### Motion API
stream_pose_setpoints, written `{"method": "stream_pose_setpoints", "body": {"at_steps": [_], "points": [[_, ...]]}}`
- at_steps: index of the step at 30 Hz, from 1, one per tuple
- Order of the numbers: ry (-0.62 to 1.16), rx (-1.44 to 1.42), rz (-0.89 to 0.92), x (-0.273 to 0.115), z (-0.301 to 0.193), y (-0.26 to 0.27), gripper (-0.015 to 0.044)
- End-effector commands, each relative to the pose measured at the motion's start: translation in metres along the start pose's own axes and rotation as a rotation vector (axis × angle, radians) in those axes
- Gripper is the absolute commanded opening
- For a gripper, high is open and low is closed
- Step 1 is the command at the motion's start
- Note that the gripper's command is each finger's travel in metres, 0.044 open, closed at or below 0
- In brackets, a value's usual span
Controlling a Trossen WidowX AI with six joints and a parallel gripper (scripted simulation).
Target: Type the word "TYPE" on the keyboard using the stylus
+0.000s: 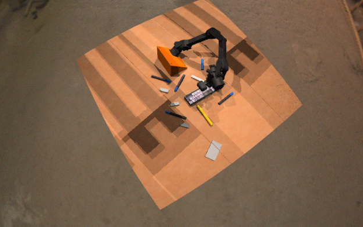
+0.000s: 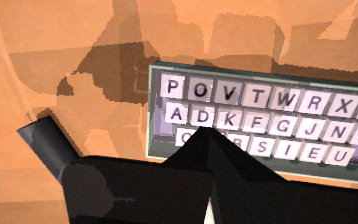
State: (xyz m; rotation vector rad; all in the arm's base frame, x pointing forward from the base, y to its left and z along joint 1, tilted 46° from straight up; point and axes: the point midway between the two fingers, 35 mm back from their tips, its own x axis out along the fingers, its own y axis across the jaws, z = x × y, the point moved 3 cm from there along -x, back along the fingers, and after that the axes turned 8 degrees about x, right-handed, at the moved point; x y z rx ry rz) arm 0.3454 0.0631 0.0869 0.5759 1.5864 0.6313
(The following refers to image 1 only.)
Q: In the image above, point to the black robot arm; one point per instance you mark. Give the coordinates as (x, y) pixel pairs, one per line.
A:
(221, 64)

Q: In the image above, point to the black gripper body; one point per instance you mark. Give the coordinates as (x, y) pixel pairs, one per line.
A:
(202, 85)

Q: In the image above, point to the white keyboard with letter keys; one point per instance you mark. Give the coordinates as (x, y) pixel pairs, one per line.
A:
(198, 95)

